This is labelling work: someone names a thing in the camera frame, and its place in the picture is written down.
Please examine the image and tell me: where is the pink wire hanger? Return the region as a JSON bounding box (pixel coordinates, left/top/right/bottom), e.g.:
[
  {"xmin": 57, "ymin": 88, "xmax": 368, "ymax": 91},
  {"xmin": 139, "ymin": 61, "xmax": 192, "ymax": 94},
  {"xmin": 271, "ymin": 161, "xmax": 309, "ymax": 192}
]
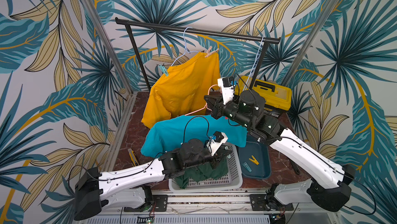
[{"xmin": 185, "ymin": 85, "xmax": 219, "ymax": 116}]

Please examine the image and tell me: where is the turquoise clothespin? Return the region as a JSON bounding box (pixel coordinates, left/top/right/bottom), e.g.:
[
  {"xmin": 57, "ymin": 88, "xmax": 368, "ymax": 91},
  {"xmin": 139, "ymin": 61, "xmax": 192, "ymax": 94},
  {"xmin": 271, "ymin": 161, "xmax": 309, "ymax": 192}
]
[{"xmin": 243, "ymin": 162, "xmax": 252, "ymax": 172}]

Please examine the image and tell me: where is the yellow clothespin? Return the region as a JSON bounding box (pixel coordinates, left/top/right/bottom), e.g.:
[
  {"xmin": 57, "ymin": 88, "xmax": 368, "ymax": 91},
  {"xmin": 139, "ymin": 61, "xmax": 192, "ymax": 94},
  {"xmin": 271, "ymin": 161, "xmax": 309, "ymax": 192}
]
[{"xmin": 249, "ymin": 155, "xmax": 259, "ymax": 165}]

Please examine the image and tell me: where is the dark green t-shirt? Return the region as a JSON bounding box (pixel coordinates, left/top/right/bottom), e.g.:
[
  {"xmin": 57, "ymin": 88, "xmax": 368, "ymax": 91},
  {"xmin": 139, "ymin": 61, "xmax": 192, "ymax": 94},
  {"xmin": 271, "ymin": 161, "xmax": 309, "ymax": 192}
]
[{"xmin": 174, "ymin": 160, "xmax": 228, "ymax": 189}]

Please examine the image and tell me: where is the white blue wire hanger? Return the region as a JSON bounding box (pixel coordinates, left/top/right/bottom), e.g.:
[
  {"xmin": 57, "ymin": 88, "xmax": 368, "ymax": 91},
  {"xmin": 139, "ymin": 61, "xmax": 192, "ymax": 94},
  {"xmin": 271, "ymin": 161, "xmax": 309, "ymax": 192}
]
[{"xmin": 246, "ymin": 37, "xmax": 264, "ymax": 83}]

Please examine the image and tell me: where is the teal blue t-shirt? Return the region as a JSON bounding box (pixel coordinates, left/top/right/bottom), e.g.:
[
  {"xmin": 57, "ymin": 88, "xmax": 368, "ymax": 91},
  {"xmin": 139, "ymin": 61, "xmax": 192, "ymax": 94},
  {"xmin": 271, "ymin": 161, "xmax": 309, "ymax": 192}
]
[{"xmin": 141, "ymin": 115, "xmax": 247, "ymax": 157}]

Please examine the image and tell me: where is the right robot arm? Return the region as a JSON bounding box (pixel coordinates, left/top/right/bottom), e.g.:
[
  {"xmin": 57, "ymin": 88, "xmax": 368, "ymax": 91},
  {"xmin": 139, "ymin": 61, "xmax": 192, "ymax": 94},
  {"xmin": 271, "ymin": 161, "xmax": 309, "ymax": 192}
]
[{"xmin": 204, "ymin": 90, "xmax": 355, "ymax": 212}]

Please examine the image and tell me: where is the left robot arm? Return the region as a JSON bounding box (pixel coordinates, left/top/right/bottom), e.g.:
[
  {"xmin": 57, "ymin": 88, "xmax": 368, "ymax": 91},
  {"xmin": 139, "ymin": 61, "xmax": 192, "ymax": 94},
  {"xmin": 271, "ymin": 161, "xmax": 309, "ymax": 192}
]
[{"xmin": 74, "ymin": 139, "xmax": 232, "ymax": 221}]

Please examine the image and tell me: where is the white plastic basket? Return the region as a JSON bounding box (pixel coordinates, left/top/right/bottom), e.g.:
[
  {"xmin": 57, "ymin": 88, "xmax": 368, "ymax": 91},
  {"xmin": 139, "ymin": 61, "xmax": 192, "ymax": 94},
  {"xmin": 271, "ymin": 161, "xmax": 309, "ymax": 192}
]
[{"xmin": 169, "ymin": 142, "xmax": 243, "ymax": 194}]

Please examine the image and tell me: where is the yellow t-shirt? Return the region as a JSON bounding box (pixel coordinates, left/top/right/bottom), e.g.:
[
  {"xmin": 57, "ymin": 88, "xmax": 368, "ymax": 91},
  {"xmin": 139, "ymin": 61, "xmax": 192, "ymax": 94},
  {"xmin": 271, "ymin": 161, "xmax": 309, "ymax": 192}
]
[{"xmin": 142, "ymin": 52, "xmax": 221, "ymax": 129}]

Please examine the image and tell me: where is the dark teal tray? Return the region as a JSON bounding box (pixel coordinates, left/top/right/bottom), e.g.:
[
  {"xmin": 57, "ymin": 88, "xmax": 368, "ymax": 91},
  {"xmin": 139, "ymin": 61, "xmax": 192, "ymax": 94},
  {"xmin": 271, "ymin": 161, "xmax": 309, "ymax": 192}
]
[{"xmin": 238, "ymin": 135, "xmax": 271, "ymax": 180}]

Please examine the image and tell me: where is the beige clothespin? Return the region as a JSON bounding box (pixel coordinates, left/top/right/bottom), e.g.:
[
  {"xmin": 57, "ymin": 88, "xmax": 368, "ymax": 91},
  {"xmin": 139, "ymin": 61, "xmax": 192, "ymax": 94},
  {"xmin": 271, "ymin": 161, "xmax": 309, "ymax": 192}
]
[{"xmin": 205, "ymin": 46, "xmax": 219, "ymax": 58}]

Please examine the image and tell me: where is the mint clothespin far left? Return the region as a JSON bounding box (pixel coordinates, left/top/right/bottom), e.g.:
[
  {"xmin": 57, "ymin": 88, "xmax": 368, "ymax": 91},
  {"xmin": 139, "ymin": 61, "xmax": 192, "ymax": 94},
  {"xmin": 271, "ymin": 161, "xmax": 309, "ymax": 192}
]
[{"xmin": 158, "ymin": 65, "xmax": 169, "ymax": 76}]

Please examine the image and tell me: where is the yellow black toolbox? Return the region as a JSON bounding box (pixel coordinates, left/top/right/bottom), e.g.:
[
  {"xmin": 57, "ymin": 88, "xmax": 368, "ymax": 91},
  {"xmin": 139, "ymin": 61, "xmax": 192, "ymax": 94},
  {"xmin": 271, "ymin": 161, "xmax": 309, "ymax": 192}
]
[{"xmin": 234, "ymin": 76, "xmax": 292, "ymax": 119}]

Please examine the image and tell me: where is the red pipe wrench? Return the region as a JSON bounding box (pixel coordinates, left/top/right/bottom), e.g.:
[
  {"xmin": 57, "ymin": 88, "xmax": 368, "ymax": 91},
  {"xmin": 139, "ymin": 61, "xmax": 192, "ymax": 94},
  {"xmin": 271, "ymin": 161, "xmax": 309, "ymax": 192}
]
[{"xmin": 290, "ymin": 161, "xmax": 301, "ymax": 175}]

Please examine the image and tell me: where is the yellow utility knife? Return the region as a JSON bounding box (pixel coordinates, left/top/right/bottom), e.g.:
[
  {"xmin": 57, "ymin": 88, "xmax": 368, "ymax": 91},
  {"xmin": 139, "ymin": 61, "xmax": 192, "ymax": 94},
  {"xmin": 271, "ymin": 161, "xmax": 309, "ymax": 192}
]
[{"xmin": 128, "ymin": 148, "xmax": 139, "ymax": 167}]

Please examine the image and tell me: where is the black clothes rack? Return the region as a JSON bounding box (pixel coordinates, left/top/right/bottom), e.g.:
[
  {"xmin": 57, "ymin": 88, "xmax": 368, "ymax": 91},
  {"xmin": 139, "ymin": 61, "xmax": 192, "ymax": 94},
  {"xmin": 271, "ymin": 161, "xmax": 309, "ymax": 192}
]
[{"xmin": 115, "ymin": 17, "xmax": 281, "ymax": 90}]

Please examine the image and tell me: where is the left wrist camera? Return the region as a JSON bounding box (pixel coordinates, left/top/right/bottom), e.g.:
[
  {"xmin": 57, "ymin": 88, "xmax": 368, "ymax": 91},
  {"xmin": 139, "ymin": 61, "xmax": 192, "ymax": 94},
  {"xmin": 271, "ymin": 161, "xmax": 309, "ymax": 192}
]
[{"xmin": 206, "ymin": 131, "xmax": 228, "ymax": 156}]

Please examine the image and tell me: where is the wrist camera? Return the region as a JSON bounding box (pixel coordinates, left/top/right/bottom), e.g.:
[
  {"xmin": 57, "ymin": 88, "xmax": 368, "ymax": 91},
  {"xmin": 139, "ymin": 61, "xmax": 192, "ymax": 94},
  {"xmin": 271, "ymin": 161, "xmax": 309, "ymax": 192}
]
[
  {"xmin": 217, "ymin": 76, "xmax": 236, "ymax": 105},
  {"xmin": 206, "ymin": 131, "xmax": 228, "ymax": 156}
]

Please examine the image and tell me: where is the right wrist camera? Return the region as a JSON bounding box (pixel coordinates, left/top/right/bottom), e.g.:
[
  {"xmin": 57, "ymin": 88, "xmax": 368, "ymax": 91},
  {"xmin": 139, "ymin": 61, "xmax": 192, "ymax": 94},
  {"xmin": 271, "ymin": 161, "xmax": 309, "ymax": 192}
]
[{"xmin": 217, "ymin": 76, "xmax": 236, "ymax": 105}]

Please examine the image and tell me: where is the light blue wire hanger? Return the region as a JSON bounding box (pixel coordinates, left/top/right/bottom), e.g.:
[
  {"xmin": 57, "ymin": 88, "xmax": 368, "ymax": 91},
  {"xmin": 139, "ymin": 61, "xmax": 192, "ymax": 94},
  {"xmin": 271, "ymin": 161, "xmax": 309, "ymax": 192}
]
[{"xmin": 171, "ymin": 27, "xmax": 192, "ymax": 67}]

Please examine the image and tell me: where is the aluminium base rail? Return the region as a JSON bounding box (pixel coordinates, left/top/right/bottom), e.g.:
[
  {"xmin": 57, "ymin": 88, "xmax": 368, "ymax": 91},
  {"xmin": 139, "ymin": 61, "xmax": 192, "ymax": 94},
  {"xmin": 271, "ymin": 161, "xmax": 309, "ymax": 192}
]
[{"xmin": 84, "ymin": 188, "xmax": 342, "ymax": 224}]

